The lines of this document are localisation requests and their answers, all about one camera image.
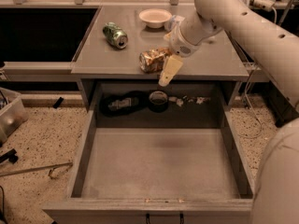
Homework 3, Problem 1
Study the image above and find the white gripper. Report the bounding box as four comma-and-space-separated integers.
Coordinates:
158, 25, 198, 87

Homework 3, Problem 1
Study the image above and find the crushed orange soda can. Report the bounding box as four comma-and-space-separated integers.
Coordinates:
139, 48, 171, 73

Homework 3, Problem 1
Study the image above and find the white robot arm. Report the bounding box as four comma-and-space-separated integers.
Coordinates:
159, 0, 299, 224

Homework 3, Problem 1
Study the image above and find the grey cabinet with drawer opening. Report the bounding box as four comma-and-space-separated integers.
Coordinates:
72, 4, 248, 129

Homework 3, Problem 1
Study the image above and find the green soda can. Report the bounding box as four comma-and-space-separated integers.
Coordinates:
102, 22, 128, 49

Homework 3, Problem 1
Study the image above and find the open grey top drawer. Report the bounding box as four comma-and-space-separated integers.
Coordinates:
43, 109, 254, 224

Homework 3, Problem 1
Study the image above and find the clear plastic water bottle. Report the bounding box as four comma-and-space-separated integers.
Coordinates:
164, 15, 184, 32

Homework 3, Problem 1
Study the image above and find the white paper bowl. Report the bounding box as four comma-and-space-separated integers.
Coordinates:
139, 8, 172, 29

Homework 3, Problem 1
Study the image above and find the black tape roll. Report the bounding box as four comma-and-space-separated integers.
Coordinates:
149, 91, 168, 113

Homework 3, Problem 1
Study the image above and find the white power strip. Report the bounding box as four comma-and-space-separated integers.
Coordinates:
252, 0, 275, 12

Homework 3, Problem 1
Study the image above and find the metal rod tool on floor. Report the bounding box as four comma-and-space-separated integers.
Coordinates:
0, 162, 73, 178

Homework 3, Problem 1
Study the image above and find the clear plastic storage bin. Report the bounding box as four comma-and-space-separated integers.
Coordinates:
0, 88, 28, 145

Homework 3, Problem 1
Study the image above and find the black object on floor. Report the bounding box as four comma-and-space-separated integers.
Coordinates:
0, 148, 18, 163

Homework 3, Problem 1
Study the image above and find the black cable bundle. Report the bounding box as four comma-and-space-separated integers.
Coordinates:
99, 91, 148, 118

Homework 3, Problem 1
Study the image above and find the white cable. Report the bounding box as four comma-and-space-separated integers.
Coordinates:
237, 7, 278, 140

